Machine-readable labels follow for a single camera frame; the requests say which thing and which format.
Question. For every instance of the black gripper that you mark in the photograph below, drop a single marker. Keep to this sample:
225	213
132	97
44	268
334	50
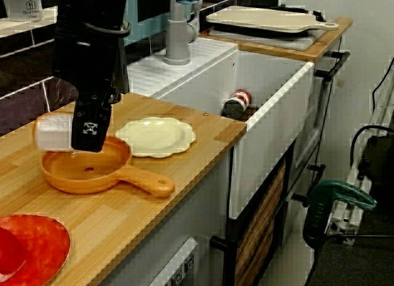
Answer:
86	61

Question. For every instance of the cream scalloped plate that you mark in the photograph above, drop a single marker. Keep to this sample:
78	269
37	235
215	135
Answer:
157	138

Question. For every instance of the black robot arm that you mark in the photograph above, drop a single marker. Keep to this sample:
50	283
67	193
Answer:
92	6

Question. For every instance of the orange toy frying pan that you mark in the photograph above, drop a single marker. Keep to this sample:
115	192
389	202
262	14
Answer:
101	175

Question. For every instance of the dark tiled backsplash shelf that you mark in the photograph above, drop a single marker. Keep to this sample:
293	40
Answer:
24	67

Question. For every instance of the long wooden countertop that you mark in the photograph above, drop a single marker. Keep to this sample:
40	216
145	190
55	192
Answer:
191	175

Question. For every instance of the red plate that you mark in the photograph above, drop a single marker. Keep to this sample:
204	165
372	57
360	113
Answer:
46	243

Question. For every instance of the grey toy faucet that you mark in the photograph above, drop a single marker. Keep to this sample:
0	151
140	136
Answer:
177	37

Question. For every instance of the white toy kitchen cabinet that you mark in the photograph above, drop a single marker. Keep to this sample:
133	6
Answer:
203	206

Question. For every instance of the red round toy food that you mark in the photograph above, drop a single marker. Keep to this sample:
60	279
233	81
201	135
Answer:
9	252

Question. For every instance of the white jar with print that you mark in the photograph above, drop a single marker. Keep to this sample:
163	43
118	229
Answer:
21	3

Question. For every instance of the red toy tomato can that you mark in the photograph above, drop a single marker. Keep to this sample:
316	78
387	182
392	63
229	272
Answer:
237	103

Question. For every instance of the grey toy dishwasher front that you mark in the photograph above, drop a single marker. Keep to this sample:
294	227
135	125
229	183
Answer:
181	267

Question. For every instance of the white toy sink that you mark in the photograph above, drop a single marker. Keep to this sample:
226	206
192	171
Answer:
267	144

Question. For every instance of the wooden slat drawer front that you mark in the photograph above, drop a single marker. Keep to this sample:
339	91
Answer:
258	230

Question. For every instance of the cream cutting board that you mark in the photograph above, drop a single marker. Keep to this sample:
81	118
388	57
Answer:
261	20

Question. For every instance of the grey stove tray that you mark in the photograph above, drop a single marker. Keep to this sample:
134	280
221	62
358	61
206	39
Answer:
295	43

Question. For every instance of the green power tool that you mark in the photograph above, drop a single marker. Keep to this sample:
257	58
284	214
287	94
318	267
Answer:
317	215

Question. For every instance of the short wooden countertop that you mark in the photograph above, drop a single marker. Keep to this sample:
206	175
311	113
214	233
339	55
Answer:
332	37

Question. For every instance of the black box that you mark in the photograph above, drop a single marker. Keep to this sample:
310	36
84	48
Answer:
381	163

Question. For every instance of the black upright post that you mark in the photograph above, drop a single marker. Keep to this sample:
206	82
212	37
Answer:
123	67

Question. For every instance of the aluminium frame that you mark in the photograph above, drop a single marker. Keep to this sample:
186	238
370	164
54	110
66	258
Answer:
338	226

